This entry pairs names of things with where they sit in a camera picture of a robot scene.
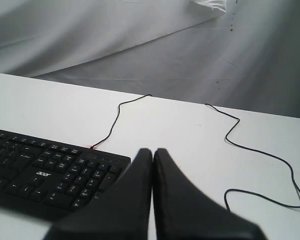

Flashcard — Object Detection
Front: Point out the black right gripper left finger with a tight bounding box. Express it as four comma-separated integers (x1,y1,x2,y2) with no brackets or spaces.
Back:
49,148,153,240

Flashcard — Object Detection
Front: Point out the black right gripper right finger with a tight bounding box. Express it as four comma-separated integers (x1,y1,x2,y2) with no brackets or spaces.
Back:
152,148,266,240

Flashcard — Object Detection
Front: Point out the black acer keyboard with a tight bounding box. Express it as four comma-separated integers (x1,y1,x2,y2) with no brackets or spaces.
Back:
0,129,131,221

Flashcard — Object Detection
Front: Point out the white backdrop cloth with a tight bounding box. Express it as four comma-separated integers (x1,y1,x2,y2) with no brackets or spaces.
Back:
0,0,300,118

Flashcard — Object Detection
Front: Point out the white plastic bag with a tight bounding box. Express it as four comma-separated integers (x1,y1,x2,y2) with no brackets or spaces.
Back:
192,0,227,13

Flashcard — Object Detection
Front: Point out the black keyboard cable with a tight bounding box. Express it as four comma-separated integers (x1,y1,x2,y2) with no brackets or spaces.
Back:
89,94,153,150

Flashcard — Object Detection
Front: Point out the thin black looped cable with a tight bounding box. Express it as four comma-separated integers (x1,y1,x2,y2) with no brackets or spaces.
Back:
204,103,300,213

